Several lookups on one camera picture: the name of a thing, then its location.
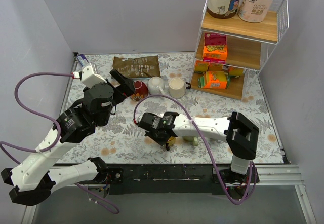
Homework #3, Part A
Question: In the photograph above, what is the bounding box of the yellow mug black handle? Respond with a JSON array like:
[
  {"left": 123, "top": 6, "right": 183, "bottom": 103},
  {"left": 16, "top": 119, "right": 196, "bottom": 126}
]
[{"left": 165, "top": 136, "right": 176, "bottom": 151}]

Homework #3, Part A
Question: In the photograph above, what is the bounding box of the light green mug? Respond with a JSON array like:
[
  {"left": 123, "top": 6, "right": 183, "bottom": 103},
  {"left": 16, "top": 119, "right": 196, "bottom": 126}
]
[{"left": 183, "top": 136, "right": 199, "bottom": 146}]

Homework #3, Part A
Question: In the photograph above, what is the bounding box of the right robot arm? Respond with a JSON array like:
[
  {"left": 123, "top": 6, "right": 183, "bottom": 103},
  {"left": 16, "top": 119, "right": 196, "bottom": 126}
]
[{"left": 134, "top": 112, "right": 259, "bottom": 183}]

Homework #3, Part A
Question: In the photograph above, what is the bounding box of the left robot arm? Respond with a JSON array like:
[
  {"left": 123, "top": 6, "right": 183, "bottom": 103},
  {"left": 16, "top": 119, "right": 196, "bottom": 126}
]
[{"left": 1, "top": 68, "right": 135, "bottom": 206}]

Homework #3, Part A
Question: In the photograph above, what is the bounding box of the dark red mug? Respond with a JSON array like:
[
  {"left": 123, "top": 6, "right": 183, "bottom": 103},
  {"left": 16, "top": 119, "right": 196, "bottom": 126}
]
[{"left": 130, "top": 81, "right": 149, "bottom": 101}]

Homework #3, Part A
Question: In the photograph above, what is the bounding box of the white speckled mug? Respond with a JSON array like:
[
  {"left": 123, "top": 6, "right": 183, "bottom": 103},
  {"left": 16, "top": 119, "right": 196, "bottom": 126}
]
[{"left": 147, "top": 77, "right": 165, "bottom": 95}]

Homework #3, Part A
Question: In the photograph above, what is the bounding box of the cream beige mug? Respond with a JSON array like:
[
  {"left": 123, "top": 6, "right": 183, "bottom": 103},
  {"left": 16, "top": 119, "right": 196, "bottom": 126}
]
[{"left": 168, "top": 78, "right": 191, "bottom": 98}]

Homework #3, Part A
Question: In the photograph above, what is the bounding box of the brown coffee bag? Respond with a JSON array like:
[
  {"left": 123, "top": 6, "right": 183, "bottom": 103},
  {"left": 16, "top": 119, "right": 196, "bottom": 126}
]
[{"left": 112, "top": 55, "right": 160, "bottom": 79}]

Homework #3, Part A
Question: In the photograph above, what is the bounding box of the purple white box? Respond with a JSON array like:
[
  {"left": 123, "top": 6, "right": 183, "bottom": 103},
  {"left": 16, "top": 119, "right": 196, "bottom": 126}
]
[{"left": 76, "top": 54, "right": 97, "bottom": 73}]

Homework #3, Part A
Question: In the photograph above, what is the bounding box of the orange sponge pack lying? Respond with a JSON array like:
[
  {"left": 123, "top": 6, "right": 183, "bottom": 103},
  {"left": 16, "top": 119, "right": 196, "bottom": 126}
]
[{"left": 198, "top": 71, "right": 230, "bottom": 89}]

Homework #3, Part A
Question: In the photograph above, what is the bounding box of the orange sponge box left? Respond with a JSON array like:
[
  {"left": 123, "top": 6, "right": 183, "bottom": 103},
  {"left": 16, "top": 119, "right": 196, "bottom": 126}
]
[{"left": 194, "top": 59, "right": 209, "bottom": 74}]

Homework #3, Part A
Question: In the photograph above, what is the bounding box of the orange sponge box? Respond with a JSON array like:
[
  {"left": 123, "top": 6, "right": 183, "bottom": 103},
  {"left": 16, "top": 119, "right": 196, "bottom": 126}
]
[
  {"left": 194, "top": 59, "right": 209, "bottom": 74},
  {"left": 209, "top": 62, "right": 245, "bottom": 77}
]

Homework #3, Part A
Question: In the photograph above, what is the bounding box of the orange sponge box right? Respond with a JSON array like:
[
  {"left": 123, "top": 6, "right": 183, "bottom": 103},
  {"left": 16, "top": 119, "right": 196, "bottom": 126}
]
[{"left": 209, "top": 62, "right": 245, "bottom": 77}]

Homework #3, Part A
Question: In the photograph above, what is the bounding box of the orange pink Scrub Mommy box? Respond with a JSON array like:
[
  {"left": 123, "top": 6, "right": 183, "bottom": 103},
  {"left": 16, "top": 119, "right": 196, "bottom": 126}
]
[{"left": 202, "top": 33, "right": 228, "bottom": 63}]

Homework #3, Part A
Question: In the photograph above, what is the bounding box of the white wrapped tissue roll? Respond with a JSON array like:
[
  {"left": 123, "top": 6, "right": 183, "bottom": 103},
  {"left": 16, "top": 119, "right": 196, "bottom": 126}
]
[{"left": 238, "top": 0, "right": 273, "bottom": 23}]

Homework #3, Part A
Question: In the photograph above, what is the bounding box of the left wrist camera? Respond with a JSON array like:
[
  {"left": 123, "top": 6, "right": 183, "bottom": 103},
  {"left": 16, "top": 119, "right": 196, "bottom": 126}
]
[{"left": 72, "top": 63, "right": 106, "bottom": 88}]

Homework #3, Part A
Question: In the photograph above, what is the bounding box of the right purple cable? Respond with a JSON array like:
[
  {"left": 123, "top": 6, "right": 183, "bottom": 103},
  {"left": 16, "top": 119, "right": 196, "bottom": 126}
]
[{"left": 132, "top": 95, "right": 258, "bottom": 206}]

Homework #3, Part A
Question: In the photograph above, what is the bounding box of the purple cable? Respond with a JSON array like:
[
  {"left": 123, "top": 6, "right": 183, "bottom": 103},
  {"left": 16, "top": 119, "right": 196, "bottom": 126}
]
[
  {"left": 132, "top": 95, "right": 258, "bottom": 206},
  {"left": 0, "top": 71, "right": 120, "bottom": 214}
]

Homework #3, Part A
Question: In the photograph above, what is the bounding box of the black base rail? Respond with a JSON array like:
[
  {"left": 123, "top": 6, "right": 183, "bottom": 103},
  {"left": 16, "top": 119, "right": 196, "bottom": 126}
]
[{"left": 87, "top": 164, "right": 260, "bottom": 199}]

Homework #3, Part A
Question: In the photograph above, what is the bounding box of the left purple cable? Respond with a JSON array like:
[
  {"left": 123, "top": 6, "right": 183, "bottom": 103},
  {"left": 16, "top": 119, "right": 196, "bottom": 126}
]
[{"left": 0, "top": 71, "right": 120, "bottom": 214}]

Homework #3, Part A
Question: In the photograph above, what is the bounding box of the white wire shelf rack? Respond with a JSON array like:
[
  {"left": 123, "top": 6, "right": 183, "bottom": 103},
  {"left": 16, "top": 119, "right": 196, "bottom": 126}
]
[{"left": 190, "top": 0, "right": 289, "bottom": 100}]

